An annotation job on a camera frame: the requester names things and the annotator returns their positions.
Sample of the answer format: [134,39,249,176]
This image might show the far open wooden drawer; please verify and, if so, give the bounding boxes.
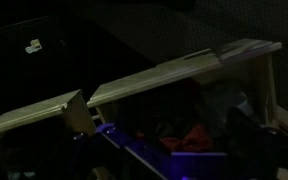
[0,90,96,180]

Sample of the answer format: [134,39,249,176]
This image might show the red clothing in drawer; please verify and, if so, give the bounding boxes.
[135,123,216,154]

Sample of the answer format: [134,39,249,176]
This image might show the dark case with sticker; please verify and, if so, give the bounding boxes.
[0,16,154,115]

